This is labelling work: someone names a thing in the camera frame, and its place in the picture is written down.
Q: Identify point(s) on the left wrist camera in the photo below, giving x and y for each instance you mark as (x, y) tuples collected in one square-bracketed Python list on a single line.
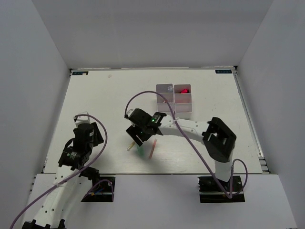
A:
[(81, 118)]

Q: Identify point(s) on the orange thin highlighter pen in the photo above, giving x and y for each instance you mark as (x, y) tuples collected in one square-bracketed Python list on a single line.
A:
[(153, 148)]

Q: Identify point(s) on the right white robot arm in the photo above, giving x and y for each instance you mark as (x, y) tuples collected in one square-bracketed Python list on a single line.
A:
[(215, 135)]

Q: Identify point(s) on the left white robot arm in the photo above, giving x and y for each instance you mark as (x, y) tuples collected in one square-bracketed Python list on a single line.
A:
[(71, 169)]

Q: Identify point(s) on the white compartment organizer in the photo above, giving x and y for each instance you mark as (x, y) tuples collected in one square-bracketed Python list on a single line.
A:
[(169, 97), (183, 102)]

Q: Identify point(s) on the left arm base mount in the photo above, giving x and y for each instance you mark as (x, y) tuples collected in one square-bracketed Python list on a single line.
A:
[(103, 192)]

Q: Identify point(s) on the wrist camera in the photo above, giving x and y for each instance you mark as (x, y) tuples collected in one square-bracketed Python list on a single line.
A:
[(81, 118), (128, 113)]

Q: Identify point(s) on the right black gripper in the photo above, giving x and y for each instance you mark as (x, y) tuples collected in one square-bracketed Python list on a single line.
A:
[(133, 131)]

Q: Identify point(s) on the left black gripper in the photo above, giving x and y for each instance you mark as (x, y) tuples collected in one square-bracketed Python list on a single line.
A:
[(98, 138)]

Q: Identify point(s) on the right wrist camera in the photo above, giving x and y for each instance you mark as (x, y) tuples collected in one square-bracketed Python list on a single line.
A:
[(128, 113)]

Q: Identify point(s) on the right white compartment organizer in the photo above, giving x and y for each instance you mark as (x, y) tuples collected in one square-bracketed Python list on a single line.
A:
[(183, 102)]

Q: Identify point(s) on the green translucent correction tape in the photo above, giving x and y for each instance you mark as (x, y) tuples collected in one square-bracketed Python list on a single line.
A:
[(140, 150)]

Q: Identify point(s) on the yellow thin highlighter pen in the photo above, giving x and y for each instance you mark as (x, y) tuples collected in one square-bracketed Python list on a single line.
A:
[(130, 146)]

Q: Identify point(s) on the left white compartment organizer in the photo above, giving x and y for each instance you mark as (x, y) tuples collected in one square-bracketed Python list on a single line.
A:
[(169, 97)]

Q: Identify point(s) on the pink black highlighter marker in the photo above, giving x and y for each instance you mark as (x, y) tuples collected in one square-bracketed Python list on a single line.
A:
[(184, 91)]

